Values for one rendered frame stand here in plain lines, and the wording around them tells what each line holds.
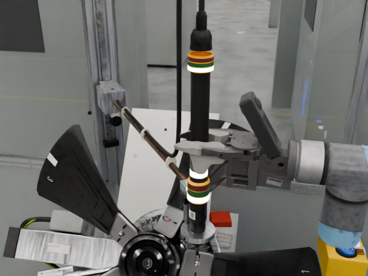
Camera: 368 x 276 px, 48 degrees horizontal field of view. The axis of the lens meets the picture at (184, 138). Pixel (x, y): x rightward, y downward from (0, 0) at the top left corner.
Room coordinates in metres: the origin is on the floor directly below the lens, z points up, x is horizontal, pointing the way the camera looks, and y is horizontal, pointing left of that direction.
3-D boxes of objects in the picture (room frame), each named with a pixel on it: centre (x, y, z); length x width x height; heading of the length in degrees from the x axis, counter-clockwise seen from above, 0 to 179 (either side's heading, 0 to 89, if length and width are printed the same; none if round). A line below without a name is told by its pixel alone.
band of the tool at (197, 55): (0.67, -0.03, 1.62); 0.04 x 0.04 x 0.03
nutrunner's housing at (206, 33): (0.67, -0.03, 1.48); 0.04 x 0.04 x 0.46
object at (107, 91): (1.24, 0.23, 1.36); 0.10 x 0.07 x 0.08; 25
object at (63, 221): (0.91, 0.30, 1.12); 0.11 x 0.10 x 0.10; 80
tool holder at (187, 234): (0.68, -0.02, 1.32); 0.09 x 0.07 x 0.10; 25
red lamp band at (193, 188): (0.67, -0.03, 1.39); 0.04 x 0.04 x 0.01
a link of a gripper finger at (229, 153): (0.64, -0.07, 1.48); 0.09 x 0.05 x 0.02; 88
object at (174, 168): (0.95, 0.10, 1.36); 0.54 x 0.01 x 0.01; 25
